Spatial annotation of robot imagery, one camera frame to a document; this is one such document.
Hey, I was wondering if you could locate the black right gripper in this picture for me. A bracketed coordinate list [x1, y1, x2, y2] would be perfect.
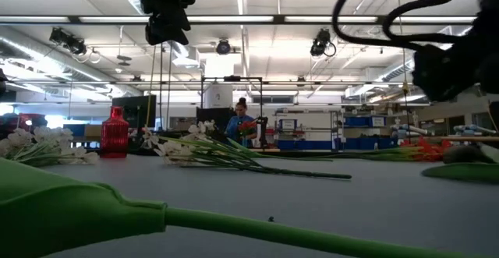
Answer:
[412, 31, 499, 103]

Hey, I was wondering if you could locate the orange artificial flower bunch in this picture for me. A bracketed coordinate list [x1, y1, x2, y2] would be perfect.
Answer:
[323, 136, 455, 163]

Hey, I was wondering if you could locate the artificial tulip with green leaf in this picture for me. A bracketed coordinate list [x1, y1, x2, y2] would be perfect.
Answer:
[0, 155, 490, 258]
[420, 143, 499, 185]

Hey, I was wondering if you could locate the white artificial flower bunch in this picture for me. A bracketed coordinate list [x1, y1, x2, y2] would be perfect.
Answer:
[0, 126, 100, 168]
[140, 119, 353, 180]

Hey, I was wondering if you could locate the red ribbed glass vase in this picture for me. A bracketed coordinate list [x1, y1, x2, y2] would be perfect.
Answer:
[100, 106, 130, 159]

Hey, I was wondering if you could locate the wooden background table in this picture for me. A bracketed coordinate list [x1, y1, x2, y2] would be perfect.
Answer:
[426, 135, 499, 143]

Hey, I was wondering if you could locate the white cylindrical tank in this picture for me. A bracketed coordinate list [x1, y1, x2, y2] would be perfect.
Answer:
[203, 84, 234, 109]

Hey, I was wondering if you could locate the dark flat monitor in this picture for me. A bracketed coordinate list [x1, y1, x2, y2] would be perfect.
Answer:
[111, 94, 157, 129]
[196, 107, 235, 133]

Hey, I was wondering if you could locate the shelf with blue bins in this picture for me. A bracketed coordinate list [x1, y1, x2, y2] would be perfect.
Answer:
[274, 108, 398, 152]

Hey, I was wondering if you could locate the person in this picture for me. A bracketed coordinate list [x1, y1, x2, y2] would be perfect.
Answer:
[225, 97, 258, 149]

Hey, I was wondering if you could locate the background red flower bunch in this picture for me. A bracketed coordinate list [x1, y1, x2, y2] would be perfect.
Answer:
[237, 120, 258, 138]

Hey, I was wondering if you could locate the cardboard box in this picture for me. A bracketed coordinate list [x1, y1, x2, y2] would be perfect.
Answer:
[84, 124, 103, 138]

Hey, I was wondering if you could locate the blue box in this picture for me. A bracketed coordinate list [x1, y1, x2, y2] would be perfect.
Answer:
[62, 123, 87, 138]

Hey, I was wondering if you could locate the red crate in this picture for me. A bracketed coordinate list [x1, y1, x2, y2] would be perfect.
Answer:
[0, 112, 48, 134]

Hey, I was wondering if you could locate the black ceiling camera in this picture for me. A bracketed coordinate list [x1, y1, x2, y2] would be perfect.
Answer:
[310, 27, 338, 58]
[215, 38, 232, 56]
[49, 27, 87, 55]

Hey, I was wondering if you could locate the dark hanging cable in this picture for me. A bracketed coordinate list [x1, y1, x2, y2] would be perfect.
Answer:
[166, 43, 175, 131]
[158, 44, 165, 131]

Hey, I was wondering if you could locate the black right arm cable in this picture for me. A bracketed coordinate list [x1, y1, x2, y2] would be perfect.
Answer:
[381, 0, 475, 43]
[332, 0, 424, 52]

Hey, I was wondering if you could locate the black metal frame stand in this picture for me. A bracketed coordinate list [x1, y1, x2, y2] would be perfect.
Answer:
[200, 76, 264, 150]

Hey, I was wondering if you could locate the black overhead frame beam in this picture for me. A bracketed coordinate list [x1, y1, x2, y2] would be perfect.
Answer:
[0, 14, 479, 27]

